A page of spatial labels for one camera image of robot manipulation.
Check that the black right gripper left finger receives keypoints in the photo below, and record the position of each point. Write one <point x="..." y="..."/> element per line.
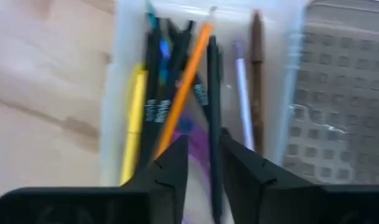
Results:
<point x="170" y="186"/>

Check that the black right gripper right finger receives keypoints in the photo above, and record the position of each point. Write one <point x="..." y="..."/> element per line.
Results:
<point x="248" y="183"/>

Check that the purple plastic item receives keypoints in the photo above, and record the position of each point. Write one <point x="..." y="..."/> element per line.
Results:
<point x="197" y="140"/>

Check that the long black click pen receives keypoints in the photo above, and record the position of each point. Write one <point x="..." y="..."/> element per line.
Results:
<point x="214" y="140"/>

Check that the yellow highlighter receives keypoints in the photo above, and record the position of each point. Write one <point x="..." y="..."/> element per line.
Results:
<point x="134" y="124"/>

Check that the purple translucent pen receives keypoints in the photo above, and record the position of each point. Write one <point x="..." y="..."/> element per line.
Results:
<point x="243" y="93"/>

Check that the black pen with grey label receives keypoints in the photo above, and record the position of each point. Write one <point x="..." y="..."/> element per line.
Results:
<point x="150" y="87"/>

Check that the orange pencil with eraser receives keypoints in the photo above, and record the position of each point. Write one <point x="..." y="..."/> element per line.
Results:
<point x="186" y="84"/>

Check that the brown pen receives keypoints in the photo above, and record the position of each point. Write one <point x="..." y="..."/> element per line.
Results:
<point x="257" y="77"/>

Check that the grey plastic box lid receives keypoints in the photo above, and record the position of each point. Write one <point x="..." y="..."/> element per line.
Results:
<point x="348" y="93"/>

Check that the teal blue pen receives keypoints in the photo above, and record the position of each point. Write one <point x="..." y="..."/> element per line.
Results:
<point x="164" y="49"/>

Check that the translucent plastic supply box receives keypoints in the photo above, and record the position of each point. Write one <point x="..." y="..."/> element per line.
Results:
<point x="273" y="77"/>

